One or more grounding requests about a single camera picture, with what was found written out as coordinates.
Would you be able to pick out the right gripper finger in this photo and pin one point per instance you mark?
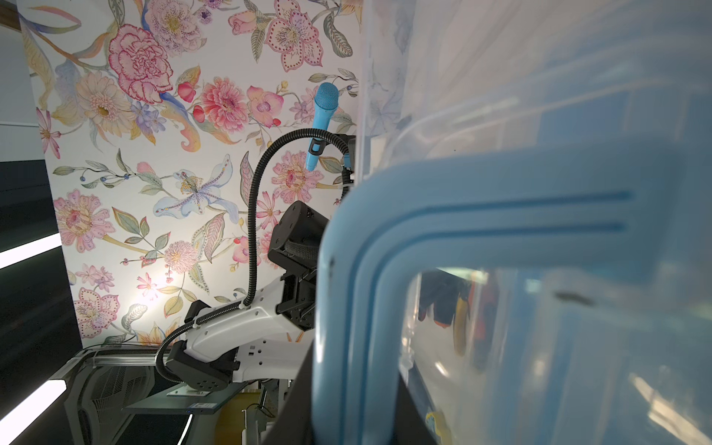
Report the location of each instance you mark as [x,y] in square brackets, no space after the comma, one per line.
[293,425]

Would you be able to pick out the blue plastic tool box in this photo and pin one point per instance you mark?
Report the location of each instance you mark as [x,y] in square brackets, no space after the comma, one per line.
[528,246]

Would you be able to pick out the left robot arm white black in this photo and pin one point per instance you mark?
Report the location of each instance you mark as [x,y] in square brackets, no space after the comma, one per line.
[264,338]

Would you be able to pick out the blue toy microphone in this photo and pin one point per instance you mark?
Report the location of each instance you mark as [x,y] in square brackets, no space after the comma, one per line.
[326,103]

